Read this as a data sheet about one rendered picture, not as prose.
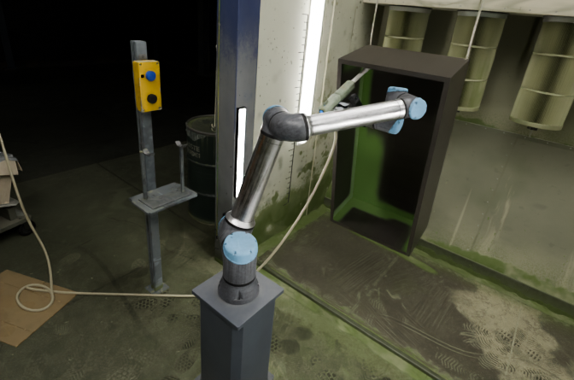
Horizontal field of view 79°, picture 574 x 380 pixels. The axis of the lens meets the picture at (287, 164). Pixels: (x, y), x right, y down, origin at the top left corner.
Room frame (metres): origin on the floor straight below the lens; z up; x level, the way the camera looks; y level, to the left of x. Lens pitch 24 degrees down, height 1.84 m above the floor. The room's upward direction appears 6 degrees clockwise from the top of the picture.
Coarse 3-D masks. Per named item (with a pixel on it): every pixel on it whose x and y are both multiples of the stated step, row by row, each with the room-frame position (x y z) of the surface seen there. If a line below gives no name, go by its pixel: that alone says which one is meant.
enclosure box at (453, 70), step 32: (352, 64) 1.96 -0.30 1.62; (384, 64) 1.89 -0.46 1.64; (416, 64) 1.88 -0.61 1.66; (448, 64) 1.87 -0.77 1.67; (384, 96) 2.25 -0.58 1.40; (448, 96) 1.73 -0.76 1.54; (352, 128) 2.30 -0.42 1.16; (416, 128) 2.15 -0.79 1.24; (448, 128) 1.93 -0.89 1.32; (352, 160) 2.38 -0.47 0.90; (384, 160) 2.30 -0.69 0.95; (416, 160) 2.16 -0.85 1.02; (352, 192) 2.47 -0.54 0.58; (384, 192) 2.32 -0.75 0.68; (416, 192) 2.18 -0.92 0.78; (352, 224) 2.18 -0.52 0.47; (384, 224) 2.18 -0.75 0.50; (416, 224) 1.83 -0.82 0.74
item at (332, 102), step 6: (360, 72) 2.02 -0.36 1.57; (366, 72) 2.05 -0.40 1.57; (354, 78) 1.96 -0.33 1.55; (348, 84) 1.89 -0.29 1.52; (342, 90) 1.84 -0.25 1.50; (348, 90) 1.87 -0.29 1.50; (330, 96) 1.79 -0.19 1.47; (336, 96) 1.78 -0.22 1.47; (342, 96) 1.81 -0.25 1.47; (324, 102) 1.71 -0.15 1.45; (330, 102) 1.73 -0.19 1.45; (336, 102) 1.76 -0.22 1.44; (324, 108) 1.69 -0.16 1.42; (330, 108) 1.72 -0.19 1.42
